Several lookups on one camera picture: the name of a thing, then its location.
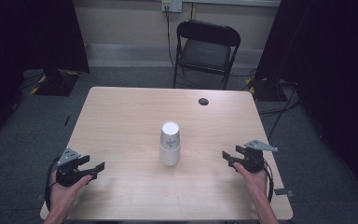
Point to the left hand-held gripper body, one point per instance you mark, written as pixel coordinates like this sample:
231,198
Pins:
66,174

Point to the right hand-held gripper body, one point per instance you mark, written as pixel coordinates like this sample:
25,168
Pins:
253,160

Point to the stack of white paper cups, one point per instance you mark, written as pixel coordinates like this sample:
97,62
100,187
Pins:
169,155

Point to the white paper cup green print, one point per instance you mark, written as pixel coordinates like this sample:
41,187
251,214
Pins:
170,132

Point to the person's right hand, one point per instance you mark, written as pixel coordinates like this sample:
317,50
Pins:
256,183

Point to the person's left hand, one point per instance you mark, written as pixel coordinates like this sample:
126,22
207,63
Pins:
62,197

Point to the black marker pen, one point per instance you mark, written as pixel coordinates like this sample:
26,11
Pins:
66,120

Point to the grey tape piece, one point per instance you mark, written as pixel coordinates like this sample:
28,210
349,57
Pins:
284,192

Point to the black table grommet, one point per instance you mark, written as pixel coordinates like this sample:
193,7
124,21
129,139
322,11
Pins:
203,101

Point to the black stand base yellow tape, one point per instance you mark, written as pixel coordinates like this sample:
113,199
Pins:
265,90
56,82

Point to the black folding chair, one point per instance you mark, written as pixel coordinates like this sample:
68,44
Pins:
206,54

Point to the black curtain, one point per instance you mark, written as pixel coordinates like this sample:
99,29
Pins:
28,46
329,77

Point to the white wall power outlet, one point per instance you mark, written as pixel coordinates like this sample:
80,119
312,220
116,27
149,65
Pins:
172,5

